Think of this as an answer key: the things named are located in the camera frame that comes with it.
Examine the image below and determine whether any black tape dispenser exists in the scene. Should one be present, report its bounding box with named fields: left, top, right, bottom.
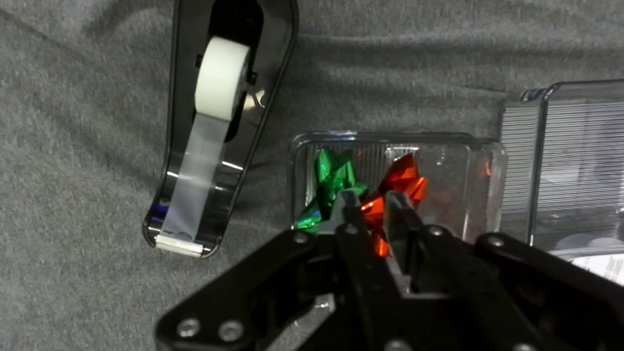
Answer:
left=143, top=0, right=299, bottom=258

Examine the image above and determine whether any green gift bow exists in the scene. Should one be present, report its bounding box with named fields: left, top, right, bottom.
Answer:
left=293, top=149, right=369, bottom=235

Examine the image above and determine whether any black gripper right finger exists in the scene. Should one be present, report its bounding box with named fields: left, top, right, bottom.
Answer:
left=385, top=192, right=624, bottom=351

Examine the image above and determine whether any grey table cloth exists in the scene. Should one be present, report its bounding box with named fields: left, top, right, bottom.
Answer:
left=0, top=0, right=624, bottom=351

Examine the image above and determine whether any red gift bow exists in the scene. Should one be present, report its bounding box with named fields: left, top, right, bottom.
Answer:
left=358, top=155, right=432, bottom=260

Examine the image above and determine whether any clear left tray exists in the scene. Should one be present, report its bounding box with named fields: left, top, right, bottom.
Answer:
left=288, top=79, right=624, bottom=290

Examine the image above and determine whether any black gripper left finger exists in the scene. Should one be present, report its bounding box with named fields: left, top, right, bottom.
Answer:
left=155, top=192, right=406, bottom=351

